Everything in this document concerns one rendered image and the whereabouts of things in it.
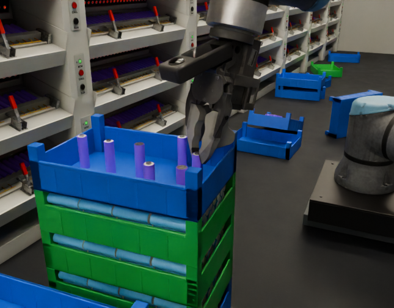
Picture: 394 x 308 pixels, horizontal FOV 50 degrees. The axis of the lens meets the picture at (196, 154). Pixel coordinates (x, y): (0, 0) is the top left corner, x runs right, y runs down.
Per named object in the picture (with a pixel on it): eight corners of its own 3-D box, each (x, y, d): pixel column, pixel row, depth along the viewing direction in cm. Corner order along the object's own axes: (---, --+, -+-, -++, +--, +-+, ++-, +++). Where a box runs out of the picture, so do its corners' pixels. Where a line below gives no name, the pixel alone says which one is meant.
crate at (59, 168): (236, 170, 80) (237, 130, 77) (197, 223, 62) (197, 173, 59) (99, 149, 90) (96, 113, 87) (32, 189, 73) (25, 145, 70)
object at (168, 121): (184, 124, 195) (192, 97, 188) (97, 173, 145) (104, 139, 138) (148, 106, 201) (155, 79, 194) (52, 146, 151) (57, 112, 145)
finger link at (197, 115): (215, 160, 74) (229, 109, 72) (189, 160, 70) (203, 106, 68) (204, 153, 76) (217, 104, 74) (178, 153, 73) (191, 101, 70)
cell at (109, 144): (118, 172, 78) (115, 139, 76) (112, 175, 77) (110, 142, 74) (109, 170, 79) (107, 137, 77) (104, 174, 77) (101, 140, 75)
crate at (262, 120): (265, 126, 232) (267, 112, 231) (302, 132, 223) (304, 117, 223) (247, 124, 205) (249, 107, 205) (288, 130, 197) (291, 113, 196)
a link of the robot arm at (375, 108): (364, 139, 143) (372, 88, 136) (412, 156, 130) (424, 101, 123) (333, 150, 135) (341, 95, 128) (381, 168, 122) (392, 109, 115)
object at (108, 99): (184, 83, 188) (192, 53, 181) (91, 119, 138) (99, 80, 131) (146, 65, 194) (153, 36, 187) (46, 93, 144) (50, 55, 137)
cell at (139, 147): (141, 146, 72) (143, 180, 75) (146, 142, 74) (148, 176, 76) (131, 145, 73) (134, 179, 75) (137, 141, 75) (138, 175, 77)
